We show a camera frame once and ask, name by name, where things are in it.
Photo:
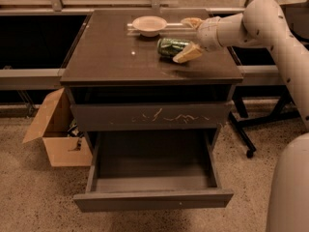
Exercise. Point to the dark grey drawer cabinet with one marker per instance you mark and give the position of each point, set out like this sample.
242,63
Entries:
113,63

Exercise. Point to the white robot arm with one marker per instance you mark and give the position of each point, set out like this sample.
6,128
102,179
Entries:
263,23

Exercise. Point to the open cardboard box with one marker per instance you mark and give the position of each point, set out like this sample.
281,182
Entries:
51,124

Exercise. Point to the dark table at right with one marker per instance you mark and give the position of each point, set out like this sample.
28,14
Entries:
297,16

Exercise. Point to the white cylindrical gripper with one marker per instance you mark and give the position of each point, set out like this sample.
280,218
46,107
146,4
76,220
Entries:
207,33

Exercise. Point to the crushed green soda can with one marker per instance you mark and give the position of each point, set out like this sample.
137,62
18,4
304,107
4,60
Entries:
169,48

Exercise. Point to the scratched grey top drawer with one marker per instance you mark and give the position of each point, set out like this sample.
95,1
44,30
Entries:
152,116

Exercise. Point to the black rolling stand base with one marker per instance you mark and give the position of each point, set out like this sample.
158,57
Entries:
276,114

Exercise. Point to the white bowl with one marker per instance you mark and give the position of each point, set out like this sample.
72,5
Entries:
149,26

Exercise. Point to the open grey middle drawer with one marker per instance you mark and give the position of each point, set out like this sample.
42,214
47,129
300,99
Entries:
152,170

